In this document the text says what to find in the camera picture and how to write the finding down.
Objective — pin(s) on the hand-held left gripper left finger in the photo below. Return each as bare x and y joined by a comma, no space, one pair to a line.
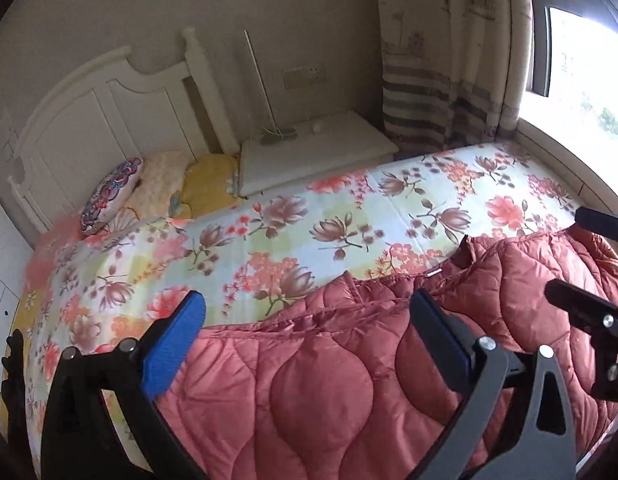
174,345

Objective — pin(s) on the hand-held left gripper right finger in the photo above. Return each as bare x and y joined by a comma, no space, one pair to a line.
441,340

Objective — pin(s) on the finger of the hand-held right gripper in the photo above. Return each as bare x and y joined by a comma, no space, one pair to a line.
581,305
601,221

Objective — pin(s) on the pink quilted comforter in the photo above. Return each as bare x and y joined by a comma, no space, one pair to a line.
339,385

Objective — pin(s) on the beige window sill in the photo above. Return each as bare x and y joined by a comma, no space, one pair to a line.
564,160

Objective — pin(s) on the pink pillow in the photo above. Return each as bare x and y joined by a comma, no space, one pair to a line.
54,245

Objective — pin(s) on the dark framed window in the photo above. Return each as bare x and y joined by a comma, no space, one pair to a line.
584,60

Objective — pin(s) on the black spiky object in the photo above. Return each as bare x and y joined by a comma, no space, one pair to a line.
16,385

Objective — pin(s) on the patterned round cushion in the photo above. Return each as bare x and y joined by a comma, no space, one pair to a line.
111,195

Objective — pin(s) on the yellow pillow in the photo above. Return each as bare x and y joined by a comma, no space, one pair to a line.
209,185

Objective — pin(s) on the bed with floral sheet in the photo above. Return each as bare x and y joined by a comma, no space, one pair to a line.
339,210

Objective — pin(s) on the beige pillow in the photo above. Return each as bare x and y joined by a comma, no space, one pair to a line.
159,180

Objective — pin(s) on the white wardrobe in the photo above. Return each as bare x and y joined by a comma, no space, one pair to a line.
1,285

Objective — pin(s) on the white nightstand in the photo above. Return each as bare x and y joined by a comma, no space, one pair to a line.
329,145

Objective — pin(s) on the white wooden headboard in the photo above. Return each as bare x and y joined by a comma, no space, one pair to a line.
114,125

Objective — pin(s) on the printed beige curtain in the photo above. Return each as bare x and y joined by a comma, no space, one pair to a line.
439,60

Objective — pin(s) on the white pole lamp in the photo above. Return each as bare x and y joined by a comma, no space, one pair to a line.
261,85

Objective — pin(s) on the white wall paper notice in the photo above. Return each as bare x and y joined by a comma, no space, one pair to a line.
5,132

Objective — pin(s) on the beige wall socket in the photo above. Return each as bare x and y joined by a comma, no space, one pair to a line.
303,77

